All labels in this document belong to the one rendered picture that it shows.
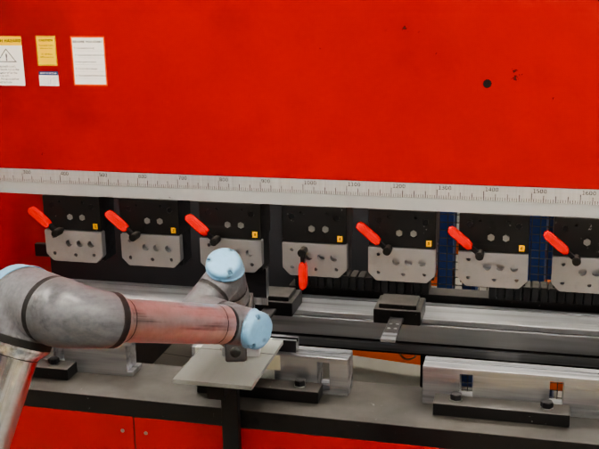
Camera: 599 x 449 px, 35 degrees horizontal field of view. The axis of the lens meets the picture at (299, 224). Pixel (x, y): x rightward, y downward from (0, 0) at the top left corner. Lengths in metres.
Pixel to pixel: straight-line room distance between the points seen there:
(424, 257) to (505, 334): 0.43
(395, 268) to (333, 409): 0.36
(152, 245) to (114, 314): 0.72
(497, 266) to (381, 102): 0.44
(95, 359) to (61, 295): 0.91
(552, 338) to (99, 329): 1.27
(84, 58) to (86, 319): 0.86
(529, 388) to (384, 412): 0.33
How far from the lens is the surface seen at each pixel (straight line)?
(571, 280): 2.12
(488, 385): 2.24
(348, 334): 2.51
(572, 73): 2.03
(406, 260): 2.15
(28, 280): 1.64
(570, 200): 2.08
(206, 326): 1.74
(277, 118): 2.12
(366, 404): 2.26
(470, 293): 2.62
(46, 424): 2.47
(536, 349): 2.47
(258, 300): 2.29
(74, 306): 1.57
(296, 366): 2.29
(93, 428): 2.42
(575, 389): 2.23
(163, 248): 2.28
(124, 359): 2.44
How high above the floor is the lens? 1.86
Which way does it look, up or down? 15 degrees down
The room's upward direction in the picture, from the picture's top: 1 degrees counter-clockwise
